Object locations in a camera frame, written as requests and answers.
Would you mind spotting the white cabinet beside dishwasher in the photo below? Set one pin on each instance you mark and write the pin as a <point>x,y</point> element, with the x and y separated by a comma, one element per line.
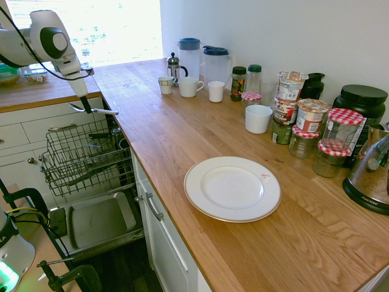
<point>167,252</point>

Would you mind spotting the glass French press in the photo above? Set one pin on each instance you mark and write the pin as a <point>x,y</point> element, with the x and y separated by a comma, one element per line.
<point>174,68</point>

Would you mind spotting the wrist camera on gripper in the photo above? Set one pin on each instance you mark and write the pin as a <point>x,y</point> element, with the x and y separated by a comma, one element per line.
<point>87,71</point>

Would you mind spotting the white plate with gold rim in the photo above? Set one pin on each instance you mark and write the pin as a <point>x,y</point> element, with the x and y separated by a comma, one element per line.
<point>232,188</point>

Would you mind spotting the black metal clamp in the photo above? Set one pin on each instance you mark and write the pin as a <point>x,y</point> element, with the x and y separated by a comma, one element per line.
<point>30,194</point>
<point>79,275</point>

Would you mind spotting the patterned white cup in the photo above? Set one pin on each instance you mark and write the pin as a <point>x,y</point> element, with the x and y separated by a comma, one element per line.
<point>165,85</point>

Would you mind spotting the clear glass food container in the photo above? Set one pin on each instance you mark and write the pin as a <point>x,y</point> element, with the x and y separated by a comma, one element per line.
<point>36,76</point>

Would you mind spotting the black shaker bottle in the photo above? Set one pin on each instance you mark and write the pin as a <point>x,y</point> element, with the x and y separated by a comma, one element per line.
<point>314,86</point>

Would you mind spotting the stainless steel electric kettle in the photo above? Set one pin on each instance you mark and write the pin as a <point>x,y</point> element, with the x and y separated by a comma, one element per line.
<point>367,170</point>

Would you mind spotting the short pitcher with blue lid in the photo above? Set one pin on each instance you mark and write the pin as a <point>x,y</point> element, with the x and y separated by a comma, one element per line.
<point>216,68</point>

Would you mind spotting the black detergent dispenser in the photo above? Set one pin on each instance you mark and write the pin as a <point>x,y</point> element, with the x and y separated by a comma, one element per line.
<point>58,222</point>

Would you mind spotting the wooden robot mounting board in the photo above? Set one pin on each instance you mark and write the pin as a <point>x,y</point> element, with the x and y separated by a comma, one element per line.
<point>42,246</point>

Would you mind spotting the brown ice cream tub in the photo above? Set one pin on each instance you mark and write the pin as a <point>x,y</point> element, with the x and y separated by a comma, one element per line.
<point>284,113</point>

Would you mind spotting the green tin can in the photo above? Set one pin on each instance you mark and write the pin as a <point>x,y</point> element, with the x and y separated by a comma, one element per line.
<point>281,132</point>

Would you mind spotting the glass jar red gingham lid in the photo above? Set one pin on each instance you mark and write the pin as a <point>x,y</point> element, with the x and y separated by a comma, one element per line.
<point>342,127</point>
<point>304,143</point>
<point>329,162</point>

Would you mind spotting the silver metal spoon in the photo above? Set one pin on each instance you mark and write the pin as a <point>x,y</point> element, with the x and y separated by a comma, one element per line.
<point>103,111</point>

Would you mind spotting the red yogurt tub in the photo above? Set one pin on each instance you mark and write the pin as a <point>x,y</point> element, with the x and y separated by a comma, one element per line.
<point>310,117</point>

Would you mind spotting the small white ribbed cup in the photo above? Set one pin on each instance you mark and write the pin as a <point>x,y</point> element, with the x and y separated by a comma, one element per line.
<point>216,92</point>

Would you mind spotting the white drawer cabinet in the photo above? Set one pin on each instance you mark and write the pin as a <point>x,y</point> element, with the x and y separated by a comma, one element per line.
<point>18,130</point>

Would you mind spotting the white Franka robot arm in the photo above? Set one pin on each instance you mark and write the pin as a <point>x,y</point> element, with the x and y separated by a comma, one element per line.
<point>45,33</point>

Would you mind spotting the large black protein tub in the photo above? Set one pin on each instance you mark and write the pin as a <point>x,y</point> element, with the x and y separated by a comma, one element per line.
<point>363,100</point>

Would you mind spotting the clear glass tumbler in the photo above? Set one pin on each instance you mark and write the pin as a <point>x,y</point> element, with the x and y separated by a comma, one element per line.
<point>268,91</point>

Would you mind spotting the grey dishwasher door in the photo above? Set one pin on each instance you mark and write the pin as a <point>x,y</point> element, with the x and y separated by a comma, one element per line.
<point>97,219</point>

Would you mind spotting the bright window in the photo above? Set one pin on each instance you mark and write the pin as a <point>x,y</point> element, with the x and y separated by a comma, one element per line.
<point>106,30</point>

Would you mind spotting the glass container with green lid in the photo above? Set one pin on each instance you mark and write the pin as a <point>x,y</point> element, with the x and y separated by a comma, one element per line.
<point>9,76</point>

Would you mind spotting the large white mug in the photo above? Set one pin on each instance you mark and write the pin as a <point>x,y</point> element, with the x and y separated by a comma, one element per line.
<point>257,120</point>

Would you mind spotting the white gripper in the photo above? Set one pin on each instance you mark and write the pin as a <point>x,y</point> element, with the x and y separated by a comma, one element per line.
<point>74,77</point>

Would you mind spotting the silver cabinet knob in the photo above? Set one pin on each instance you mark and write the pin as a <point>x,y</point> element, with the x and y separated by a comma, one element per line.
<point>139,199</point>
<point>31,160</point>
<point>41,158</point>

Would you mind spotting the clear jar with green lid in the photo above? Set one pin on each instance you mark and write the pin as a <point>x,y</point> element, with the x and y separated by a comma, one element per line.
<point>254,79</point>

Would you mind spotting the small jar red gingham lid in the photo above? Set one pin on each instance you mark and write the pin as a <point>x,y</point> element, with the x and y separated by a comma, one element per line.
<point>251,97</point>

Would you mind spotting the tall pitcher with blue lid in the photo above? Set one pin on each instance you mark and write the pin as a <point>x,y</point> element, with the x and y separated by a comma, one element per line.
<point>189,61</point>

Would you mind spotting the dark spice jar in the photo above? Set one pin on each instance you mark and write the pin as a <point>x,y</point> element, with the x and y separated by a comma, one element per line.
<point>238,85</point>

